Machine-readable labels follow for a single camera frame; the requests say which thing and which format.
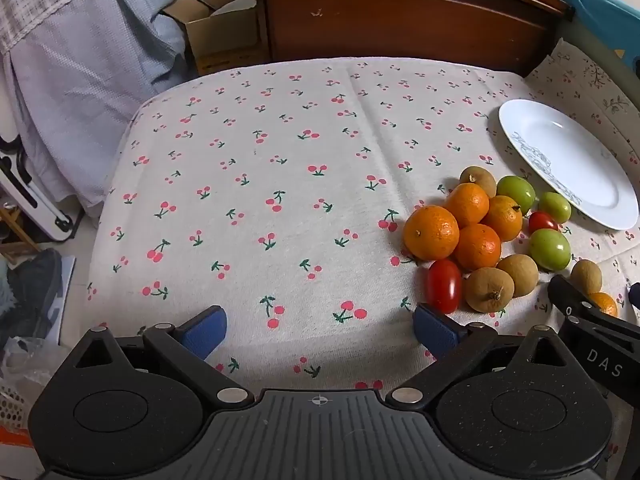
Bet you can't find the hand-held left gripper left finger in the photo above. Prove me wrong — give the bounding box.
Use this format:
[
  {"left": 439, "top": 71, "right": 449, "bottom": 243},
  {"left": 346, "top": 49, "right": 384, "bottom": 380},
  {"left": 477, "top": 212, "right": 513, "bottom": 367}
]
[{"left": 70, "top": 305, "right": 256, "bottom": 408}]

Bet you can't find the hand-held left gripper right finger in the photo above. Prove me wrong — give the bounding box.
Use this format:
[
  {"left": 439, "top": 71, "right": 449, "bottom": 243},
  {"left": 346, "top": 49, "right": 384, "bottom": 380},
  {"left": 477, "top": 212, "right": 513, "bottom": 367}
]
[{"left": 387, "top": 304, "right": 581, "bottom": 408}]

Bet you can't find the brown longan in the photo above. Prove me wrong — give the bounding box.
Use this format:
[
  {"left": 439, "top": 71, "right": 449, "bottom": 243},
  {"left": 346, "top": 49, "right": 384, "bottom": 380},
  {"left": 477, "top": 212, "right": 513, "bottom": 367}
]
[
  {"left": 459, "top": 166, "right": 497, "bottom": 198},
  {"left": 496, "top": 254, "right": 540, "bottom": 297},
  {"left": 570, "top": 259, "right": 604, "bottom": 295},
  {"left": 464, "top": 267, "right": 516, "bottom": 314}
]

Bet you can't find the mandarin orange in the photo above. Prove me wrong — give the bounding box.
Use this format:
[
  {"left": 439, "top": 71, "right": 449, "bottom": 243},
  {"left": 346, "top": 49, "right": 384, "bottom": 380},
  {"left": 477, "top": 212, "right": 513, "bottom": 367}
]
[
  {"left": 444, "top": 182, "right": 491, "bottom": 228},
  {"left": 454, "top": 223, "right": 502, "bottom": 271},
  {"left": 482, "top": 195, "right": 524, "bottom": 242},
  {"left": 403, "top": 205, "right": 461, "bottom": 261},
  {"left": 587, "top": 291, "right": 619, "bottom": 318}
]

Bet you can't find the red cherry tomato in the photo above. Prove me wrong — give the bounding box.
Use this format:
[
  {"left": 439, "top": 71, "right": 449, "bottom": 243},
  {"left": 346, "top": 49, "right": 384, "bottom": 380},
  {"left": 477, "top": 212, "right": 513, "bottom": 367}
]
[
  {"left": 425, "top": 259, "right": 463, "bottom": 315},
  {"left": 528, "top": 211, "right": 560, "bottom": 233}
]

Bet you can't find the green jujube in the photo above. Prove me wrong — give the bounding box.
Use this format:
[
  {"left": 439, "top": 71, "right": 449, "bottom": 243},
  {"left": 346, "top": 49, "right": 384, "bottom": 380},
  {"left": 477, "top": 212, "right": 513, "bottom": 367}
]
[
  {"left": 537, "top": 191, "right": 572, "bottom": 222},
  {"left": 496, "top": 175, "right": 537, "bottom": 215},
  {"left": 529, "top": 228, "right": 572, "bottom": 272}
]

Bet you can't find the white ceramic plate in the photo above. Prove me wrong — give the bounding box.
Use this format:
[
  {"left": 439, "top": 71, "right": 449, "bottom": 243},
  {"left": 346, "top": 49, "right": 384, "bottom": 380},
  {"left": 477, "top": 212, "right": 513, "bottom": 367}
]
[{"left": 498, "top": 99, "right": 640, "bottom": 231}]

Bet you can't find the cherry print tablecloth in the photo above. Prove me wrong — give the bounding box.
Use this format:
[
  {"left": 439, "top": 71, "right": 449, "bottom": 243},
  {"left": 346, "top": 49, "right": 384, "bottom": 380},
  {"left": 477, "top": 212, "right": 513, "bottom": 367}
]
[{"left": 85, "top": 56, "right": 640, "bottom": 466}]

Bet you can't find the clear plastic bag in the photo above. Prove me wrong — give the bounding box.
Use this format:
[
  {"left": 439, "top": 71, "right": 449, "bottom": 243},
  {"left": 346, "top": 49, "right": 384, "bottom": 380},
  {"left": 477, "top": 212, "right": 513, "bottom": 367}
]
[{"left": 0, "top": 335, "right": 76, "bottom": 396}]

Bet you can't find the white plastic basket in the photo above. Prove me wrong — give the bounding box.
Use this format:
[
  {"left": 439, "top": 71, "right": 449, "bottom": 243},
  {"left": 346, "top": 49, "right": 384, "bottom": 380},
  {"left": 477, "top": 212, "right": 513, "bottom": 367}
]
[{"left": 0, "top": 385, "right": 36, "bottom": 431}]

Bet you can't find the beige floral cloth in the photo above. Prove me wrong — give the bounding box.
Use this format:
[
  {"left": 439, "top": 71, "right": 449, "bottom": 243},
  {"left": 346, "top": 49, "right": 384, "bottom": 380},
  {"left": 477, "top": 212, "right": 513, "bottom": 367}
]
[{"left": 522, "top": 39, "right": 640, "bottom": 261}]

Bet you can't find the orange box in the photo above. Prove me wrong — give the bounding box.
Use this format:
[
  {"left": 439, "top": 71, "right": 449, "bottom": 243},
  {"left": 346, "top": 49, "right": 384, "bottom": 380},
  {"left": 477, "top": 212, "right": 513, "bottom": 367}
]
[{"left": 0, "top": 425, "right": 46, "bottom": 480}]

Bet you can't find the grey-blue waffle cloth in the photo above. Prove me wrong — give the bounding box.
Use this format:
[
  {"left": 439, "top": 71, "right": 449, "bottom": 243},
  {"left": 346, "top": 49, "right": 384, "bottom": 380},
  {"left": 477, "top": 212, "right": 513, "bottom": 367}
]
[{"left": 0, "top": 0, "right": 198, "bottom": 216}]

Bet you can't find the blue printed cloth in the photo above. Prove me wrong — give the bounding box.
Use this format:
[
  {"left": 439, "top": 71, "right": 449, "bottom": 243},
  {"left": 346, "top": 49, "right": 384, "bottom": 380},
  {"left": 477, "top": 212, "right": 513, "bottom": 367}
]
[{"left": 530, "top": 0, "right": 640, "bottom": 61}]

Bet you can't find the open cardboard box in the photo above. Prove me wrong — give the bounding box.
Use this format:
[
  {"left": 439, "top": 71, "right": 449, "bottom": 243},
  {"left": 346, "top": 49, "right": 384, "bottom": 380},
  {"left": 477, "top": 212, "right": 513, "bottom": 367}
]
[{"left": 160, "top": 0, "right": 273, "bottom": 77}]

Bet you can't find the brown wooden cabinet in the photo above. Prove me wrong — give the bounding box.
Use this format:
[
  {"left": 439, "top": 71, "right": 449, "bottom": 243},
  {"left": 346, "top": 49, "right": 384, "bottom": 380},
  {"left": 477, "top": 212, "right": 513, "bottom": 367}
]
[{"left": 234, "top": 0, "right": 572, "bottom": 77}]

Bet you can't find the checkered cloth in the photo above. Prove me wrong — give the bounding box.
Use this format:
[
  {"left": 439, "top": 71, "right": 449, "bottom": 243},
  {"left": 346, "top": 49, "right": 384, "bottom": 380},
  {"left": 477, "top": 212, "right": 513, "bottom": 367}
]
[{"left": 0, "top": 0, "right": 151, "bottom": 53}]

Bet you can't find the white black metal frame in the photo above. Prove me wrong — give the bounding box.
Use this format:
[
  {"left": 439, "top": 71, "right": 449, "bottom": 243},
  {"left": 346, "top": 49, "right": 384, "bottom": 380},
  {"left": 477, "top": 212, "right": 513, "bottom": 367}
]
[{"left": 0, "top": 135, "right": 76, "bottom": 241}]

